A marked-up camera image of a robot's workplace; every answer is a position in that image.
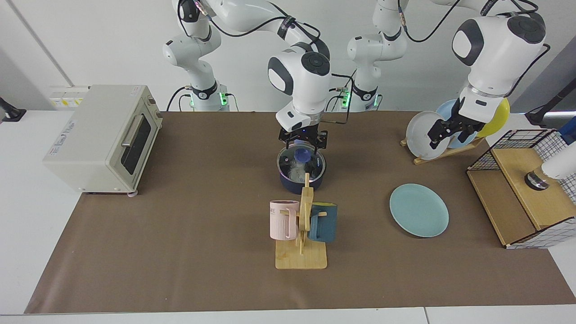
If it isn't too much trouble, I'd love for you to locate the teal green plate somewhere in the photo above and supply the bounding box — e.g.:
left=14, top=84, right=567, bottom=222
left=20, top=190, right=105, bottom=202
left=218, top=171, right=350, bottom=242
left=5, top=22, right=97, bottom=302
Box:
left=390, top=183, right=450, bottom=238

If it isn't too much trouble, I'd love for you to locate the glass lid with blue knob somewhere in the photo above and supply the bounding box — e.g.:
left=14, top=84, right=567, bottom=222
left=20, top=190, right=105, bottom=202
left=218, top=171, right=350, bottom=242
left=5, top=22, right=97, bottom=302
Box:
left=277, top=145, right=325, bottom=183

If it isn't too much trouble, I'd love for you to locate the dark blue mug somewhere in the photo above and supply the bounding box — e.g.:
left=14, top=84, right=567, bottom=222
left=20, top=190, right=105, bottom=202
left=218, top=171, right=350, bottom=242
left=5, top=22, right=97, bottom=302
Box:
left=308, top=203, right=338, bottom=243

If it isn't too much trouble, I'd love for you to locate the yellow plate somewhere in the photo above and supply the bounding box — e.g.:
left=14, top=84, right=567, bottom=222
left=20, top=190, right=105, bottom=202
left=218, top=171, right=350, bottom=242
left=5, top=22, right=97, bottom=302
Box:
left=476, top=97, right=510, bottom=138

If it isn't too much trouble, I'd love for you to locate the white wall socket strip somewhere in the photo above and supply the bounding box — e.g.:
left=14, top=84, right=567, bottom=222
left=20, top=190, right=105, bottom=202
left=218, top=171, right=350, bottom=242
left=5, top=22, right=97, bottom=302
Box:
left=49, top=86, right=90, bottom=108

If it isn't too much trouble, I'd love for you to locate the black pot with blue handle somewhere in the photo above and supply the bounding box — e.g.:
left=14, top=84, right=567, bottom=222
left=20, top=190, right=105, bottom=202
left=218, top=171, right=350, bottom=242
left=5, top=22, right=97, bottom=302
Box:
left=279, top=153, right=328, bottom=196

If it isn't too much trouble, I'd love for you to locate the wire basket with wooden floor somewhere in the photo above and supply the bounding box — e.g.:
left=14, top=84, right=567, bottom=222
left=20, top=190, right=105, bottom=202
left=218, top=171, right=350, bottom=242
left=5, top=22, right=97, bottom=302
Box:
left=467, top=129, right=576, bottom=249

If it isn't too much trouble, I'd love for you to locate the brown table cloth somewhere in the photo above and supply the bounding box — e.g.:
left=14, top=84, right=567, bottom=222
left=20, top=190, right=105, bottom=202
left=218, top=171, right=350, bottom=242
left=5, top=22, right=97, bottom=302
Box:
left=25, top=111, right=576, bottom=314

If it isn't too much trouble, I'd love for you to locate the black stand foot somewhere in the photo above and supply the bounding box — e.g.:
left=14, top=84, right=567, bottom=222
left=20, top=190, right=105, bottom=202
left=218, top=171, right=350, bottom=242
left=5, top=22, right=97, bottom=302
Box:
left=0, top=97, right=26, bottom=122

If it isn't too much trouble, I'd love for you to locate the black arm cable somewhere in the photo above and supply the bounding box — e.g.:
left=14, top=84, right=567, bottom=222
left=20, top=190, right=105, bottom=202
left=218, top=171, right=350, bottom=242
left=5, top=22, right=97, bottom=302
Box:
left=178, top=0, right=355, bottom=125
left=398, top=0, right=552, bottom=97

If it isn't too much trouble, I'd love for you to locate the wooden cup stand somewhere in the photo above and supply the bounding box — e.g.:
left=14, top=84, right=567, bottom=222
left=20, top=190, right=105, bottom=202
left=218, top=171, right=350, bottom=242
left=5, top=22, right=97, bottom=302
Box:
left=275, top=173, right=328, bottom=270

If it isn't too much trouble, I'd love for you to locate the black pole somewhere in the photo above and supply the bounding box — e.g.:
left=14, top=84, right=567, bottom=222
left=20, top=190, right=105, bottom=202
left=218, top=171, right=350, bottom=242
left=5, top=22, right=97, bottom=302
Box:
left=524, top=81, right=576, bottom=127

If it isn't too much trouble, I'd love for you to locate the light blue plate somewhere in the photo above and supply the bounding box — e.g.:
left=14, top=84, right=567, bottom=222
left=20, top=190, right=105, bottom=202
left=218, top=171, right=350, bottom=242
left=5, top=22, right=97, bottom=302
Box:
left=436, top=99, right=480, bottom=149

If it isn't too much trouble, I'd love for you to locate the grey plate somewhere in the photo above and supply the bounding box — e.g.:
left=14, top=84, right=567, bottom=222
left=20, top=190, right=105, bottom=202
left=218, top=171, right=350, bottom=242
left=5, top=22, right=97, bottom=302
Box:
left=405, top=111, right=452, bottom=161

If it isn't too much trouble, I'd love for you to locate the white cylinder with silver end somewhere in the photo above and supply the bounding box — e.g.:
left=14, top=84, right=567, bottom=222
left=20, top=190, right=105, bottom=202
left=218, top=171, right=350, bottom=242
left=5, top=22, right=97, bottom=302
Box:
left=524, top=143, right=576, bottom=191

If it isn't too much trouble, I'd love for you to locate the pink mug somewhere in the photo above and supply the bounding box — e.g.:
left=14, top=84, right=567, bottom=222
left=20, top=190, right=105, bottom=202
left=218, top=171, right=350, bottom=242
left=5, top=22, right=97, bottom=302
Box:
left=270, top=200, right=301, bottom=241

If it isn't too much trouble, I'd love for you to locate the black base cable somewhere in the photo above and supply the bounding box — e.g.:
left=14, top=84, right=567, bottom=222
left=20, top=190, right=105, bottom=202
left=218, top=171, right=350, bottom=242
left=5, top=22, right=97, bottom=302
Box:
left=166, top=87, right=192, bottom=112

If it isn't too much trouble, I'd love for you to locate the pale toaster oven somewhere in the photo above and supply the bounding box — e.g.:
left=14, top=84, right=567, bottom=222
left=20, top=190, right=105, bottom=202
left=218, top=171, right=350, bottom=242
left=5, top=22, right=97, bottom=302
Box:
left=43, top=85, right=163, bottom=197

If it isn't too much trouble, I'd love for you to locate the wooden plate rack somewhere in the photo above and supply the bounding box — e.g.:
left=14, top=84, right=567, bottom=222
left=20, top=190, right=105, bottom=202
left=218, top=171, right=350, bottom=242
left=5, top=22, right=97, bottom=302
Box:
left=400, top=136, right=486, bottom=165

